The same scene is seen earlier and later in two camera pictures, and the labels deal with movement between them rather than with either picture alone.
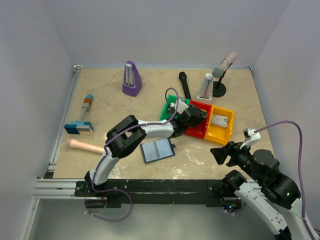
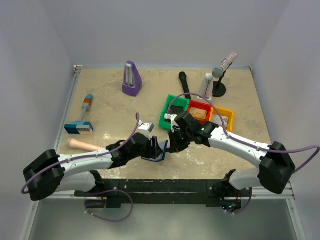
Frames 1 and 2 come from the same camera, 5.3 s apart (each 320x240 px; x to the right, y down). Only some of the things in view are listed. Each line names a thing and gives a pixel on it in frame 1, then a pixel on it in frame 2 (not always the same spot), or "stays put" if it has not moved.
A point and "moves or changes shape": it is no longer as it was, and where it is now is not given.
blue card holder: (157, 150) moves or changes shape
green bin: (172, 98) stays put
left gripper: (196, 114) → (153, 147)
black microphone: (182, 76) stays put
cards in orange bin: (219, 121) stays put
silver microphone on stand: (217, 72) stays put
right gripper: (231, 154) → (173, 141)
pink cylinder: (73, 143) stays put
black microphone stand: (219, 89) stays put
